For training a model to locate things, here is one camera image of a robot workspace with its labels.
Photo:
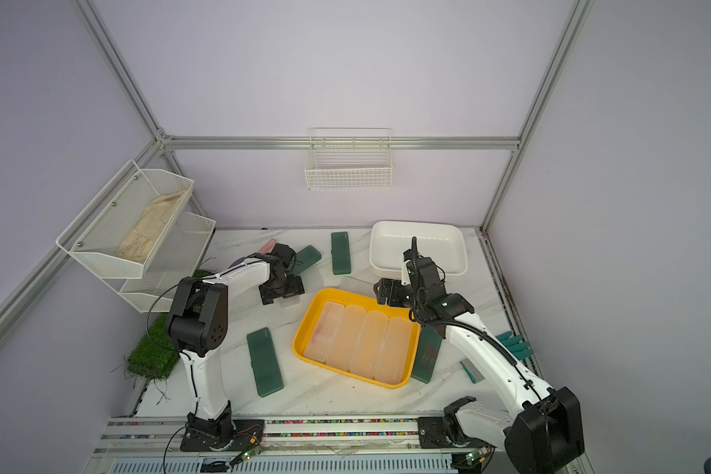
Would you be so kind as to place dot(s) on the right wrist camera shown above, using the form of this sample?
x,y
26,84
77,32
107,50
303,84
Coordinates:
x,y
389,292

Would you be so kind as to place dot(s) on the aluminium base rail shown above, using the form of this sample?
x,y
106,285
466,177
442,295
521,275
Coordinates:
x,y
382,443

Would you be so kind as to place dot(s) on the purple pink garden trowel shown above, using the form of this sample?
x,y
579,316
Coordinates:
x,y
265,249

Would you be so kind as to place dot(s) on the green pencil case front right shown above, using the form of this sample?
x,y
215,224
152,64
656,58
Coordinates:
x,y
427,353

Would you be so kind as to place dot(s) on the white plastic storage box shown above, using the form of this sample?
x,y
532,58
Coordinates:
x,y
442,242

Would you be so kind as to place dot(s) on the white mesh two-tier shelf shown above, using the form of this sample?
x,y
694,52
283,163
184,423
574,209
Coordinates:
x,y
94,235

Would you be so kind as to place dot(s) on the green pencil case back angled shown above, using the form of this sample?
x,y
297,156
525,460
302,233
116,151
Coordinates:
x,y
305,259

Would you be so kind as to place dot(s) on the green artificial grass mat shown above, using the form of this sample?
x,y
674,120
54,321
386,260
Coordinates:
x,y
154,356

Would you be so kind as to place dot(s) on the green pencil case back upright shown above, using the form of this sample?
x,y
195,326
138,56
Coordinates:
x,y
341,253

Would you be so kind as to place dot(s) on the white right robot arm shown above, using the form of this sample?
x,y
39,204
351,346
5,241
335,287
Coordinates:
x,y
540,428

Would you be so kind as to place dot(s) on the green pencil case front left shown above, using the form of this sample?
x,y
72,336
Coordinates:
x,y
264,362

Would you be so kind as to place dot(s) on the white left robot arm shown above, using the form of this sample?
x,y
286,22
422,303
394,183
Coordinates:
x,y
197,326

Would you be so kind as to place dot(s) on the beige cloth in shelf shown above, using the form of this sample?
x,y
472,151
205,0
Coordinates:
x,y
141,240

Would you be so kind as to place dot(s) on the clear pencil case pink pen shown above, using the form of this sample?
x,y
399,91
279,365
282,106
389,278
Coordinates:
x,y
324,332

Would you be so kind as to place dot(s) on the white wire wall basket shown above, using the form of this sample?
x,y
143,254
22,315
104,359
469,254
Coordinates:
x,y
349,159

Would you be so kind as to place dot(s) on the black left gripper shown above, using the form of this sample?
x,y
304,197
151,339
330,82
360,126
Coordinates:
x,y
295,287

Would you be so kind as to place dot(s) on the yellow plastic tray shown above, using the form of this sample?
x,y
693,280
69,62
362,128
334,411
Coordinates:
x,y
310,317

